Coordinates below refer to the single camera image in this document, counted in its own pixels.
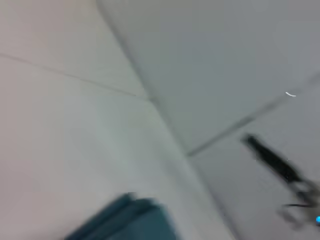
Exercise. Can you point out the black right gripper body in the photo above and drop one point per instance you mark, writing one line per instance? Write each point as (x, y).
(280, 165)

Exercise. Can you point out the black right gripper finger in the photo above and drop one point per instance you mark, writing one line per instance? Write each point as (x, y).
(253, 141)

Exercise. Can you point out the teal blue shirt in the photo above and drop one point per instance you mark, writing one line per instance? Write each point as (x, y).
(125, 217)

